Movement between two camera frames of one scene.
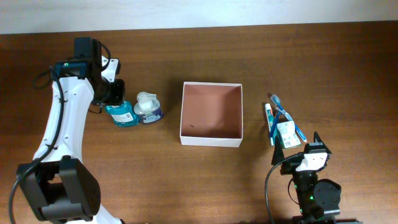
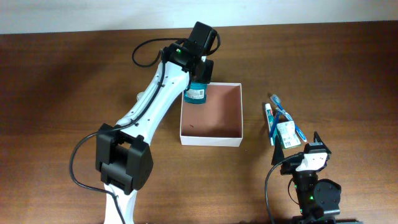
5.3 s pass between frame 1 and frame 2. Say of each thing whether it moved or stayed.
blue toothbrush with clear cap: stayed
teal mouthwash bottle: moved
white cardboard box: stayed
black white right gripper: stayed
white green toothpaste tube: stayed
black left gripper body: moved
